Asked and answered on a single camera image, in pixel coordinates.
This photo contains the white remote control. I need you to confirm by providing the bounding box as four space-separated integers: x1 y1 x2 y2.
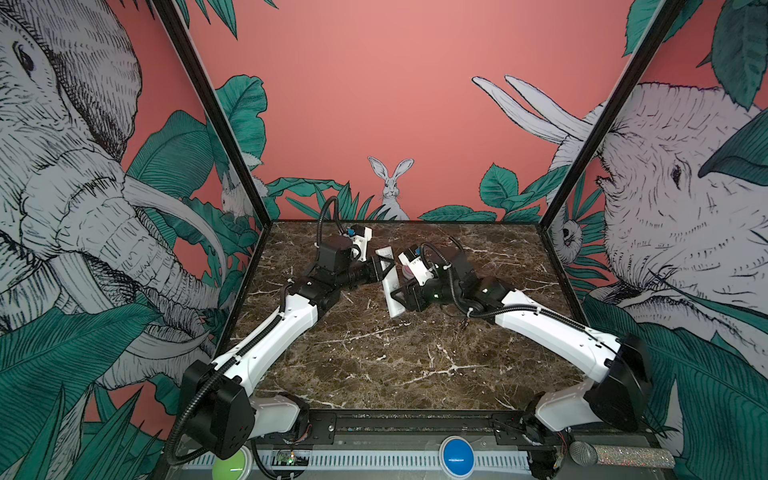
375 246 405 318

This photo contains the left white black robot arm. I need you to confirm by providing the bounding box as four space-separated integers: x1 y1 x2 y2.
164 235 397 466

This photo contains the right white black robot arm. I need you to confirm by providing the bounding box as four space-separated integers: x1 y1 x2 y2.
382 246 652 432

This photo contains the blue push button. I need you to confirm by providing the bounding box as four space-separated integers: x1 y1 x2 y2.
438 436 475 479

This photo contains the small green circuit board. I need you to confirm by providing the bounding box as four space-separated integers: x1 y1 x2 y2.
272 450 310 468

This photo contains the glittery silver microphone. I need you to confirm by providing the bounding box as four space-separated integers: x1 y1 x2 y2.
568 441 675 469

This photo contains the green push button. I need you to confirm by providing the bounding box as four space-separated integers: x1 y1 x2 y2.
211 446 254 480

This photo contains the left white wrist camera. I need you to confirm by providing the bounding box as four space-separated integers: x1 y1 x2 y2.
347 225 372 262

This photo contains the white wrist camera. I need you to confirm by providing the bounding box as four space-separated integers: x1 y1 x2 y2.
347 225 372 262
398 250 434 286

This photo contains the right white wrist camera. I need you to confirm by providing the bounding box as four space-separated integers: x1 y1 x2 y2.
398 250 434 286

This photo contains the black front mounting rail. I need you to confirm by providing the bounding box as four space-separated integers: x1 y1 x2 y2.
251 409 601 448

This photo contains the white slotted cable duct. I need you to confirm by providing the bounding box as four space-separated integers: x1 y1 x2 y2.
259 450 531 474

